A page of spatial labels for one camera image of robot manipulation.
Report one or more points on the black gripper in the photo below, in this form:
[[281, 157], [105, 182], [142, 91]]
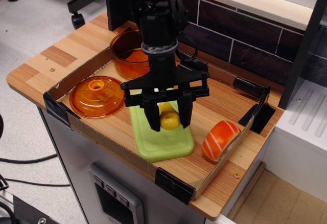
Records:
[[165, 81]]

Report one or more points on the white toy knife yellow handle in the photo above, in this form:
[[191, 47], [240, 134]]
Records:
[[169, 117]]

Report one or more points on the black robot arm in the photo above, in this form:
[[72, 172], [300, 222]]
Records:
[[160, 23]]

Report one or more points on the cardboard fence with black tape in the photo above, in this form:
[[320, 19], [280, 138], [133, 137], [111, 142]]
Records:
[[57, 104]]

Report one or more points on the green plastic cutting board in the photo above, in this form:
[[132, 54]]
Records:
[[163, 145]]

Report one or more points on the salmon nigiri sushi toy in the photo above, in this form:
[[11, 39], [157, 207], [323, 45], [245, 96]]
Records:
[[219, 139]]

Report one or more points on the orange transparent pot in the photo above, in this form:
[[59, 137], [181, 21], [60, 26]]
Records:
[[130, 63]]

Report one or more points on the orange transparent pot lid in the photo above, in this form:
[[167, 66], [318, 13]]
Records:
[[97, 97]]

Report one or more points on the grey toy oven front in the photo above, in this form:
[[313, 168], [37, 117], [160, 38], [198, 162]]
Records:
[[118, 203]]

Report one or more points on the black office chair base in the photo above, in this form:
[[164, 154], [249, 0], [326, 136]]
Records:
[[73, 7]]

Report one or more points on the white toy sink counter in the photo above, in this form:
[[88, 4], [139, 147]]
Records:
[[296, 151]]

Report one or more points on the black upright post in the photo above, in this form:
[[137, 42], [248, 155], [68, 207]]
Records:
[[310, 60]]

